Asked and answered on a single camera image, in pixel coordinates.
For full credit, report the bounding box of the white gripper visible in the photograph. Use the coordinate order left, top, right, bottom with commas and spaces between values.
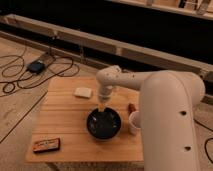
98, 86, 113, 112

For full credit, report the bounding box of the black ceramic bowl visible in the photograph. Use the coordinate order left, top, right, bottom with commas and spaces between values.
86, 108, 121, 140

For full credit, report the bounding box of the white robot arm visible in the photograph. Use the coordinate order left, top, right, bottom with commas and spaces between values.
96, 65, 205, 171

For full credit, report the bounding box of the white soap bar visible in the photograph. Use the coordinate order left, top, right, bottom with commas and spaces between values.
74, 87, 92, 98

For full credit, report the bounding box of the brown small object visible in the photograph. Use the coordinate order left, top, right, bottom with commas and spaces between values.
128, 103, 136, 113

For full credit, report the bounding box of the white paper cup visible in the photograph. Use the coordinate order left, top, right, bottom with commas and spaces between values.
129, 111, 141, 135

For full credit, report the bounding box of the wooden table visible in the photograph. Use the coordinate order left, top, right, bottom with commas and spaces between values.
26, 77, 143, 171

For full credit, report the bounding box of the red black candy box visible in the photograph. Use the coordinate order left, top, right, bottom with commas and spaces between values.
33, 138, 60, 153

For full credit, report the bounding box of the blue power adapter box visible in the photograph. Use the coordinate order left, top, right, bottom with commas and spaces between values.
27, 61, 45, 74

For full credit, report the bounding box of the black floor cable left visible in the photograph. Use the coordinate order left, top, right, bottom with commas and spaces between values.
0, 43, 81, 144

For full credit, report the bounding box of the black floor cable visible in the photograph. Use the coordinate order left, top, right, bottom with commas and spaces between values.
194, 118, 213, 165
0, 43, 81, 144

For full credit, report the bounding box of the black floor cable right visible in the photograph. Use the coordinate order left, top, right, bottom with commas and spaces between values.
194, 118, 213, 165

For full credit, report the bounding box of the wooden frame beam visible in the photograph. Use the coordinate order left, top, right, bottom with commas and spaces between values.
0, 14, 213, 82

